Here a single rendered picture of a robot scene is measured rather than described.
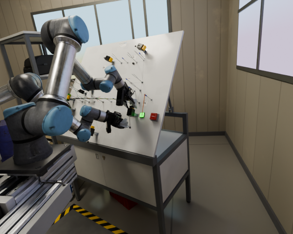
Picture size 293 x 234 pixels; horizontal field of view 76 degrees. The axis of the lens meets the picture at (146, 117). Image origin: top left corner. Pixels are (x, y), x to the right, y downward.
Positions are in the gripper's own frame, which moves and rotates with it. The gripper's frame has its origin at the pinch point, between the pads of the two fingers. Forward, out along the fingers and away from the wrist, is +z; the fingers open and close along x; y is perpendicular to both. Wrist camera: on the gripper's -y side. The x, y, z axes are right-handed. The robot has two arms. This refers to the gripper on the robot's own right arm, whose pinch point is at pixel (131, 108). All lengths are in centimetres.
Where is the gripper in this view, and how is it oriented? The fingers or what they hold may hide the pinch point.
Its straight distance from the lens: 143.3
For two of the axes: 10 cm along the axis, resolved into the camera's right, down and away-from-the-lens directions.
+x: -8.5, 0.2, 5.3
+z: 4.0, 6.8, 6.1
